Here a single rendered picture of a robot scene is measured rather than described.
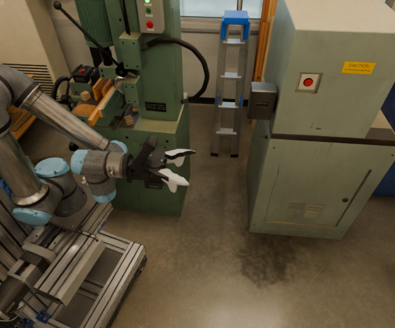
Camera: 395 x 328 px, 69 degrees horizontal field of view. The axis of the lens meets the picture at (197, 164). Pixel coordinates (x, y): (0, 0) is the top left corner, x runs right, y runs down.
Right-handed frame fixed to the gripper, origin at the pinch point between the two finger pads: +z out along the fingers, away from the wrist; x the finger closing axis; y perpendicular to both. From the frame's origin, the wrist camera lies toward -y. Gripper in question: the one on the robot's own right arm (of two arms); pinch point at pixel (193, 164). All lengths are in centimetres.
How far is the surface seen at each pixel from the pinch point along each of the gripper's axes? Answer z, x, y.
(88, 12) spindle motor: -59, -79, -24
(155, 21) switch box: -25, -69, -23
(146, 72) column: -34, -79, 3
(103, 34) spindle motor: -54, -81, -14
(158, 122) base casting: -30, -81, 33
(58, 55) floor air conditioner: -160, -212, 40
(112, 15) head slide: -48, -80, -23
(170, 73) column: -21, -78, 3
